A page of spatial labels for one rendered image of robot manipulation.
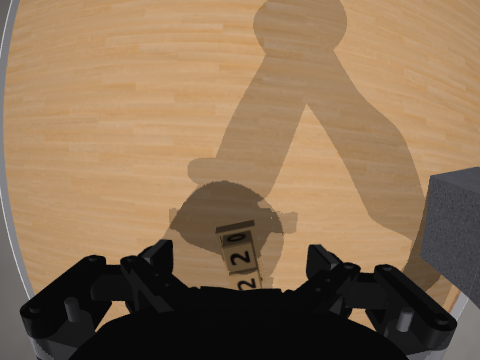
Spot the tan wooden number cube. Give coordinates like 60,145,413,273
221,230,257,273
229,266,262,290

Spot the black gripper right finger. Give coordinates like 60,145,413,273
269,244,457,360

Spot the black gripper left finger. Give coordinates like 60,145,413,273
20,239,215,360

